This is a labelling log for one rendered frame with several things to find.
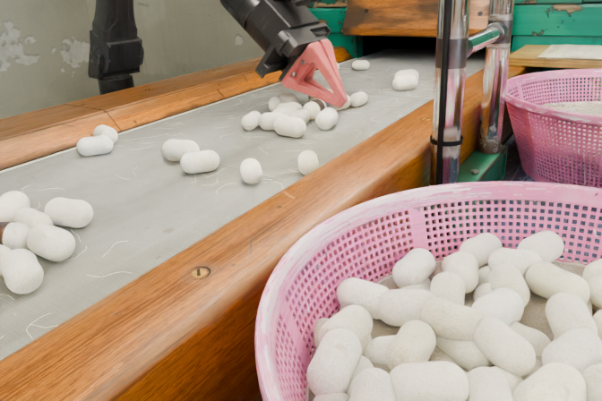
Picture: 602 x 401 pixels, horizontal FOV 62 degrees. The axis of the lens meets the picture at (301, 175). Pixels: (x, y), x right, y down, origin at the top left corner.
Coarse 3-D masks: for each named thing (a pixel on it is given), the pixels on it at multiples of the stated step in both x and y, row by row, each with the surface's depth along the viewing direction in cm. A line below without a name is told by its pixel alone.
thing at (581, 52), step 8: (552, 48) 78; (560, 48) 77; (568, 48) 77; (576, 48) 76; (584, 48) 76; (592, 48) 76; (600, 48) 75; (544, 56) 71; (552, 56) 71; (560, 56) 70; (568, 56) 70; (576, 56) 70; (584, 56) 69; (592, 56) 69; (600, 56) 69
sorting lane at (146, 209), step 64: (384, 64) 95; (192, 128) 59; (256, 128) 58; (0, 192) 43; (64, 192) 42; (128, 192) 42; (192, 192) 41; (256, 192) 40; (128, 256) 32; (0, 320) 26; (64, 320) 26
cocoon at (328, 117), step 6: (324, 108) 57; (330, 108) 57; (318, 114) 56; (324, 114) 55; (330, 114) 55; (336, 114) 57; (318, 120) 55; (324, 120) 55; (330, 120) 55; (336, 120) 56; (318, 126) 56; (324, 126) 55; (330, 126) 55
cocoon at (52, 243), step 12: (36, 228) 32; (48, 228) 31; (60, 228) 32; (36, 240) 31; (48, 240) 31; (60, 240) 31; (72, 240) 31; (36, 252) 31; (48, 252) 31; (60, 252) 31; (72, 252) 31
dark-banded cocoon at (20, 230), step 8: (8, 224) 32; (16, 224) 32; (24, 224) 33; (8, 232) 32; (16, 232) 32; (24, 232) 32; (8, 240) 32; (16, 240) 32; (24, 240) 32; (16, 248) 32; (24, 248) 32
